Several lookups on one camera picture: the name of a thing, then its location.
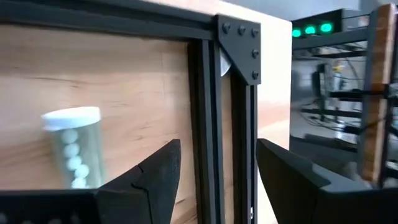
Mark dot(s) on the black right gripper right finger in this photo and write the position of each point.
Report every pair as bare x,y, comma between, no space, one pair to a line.
292,193

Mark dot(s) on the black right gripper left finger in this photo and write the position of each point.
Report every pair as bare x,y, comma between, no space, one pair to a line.
146,196

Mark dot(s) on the green pill bottle white cap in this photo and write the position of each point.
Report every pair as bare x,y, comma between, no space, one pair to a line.
77,155

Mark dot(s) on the black box with green lights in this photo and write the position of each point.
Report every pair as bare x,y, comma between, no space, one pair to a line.
317,21

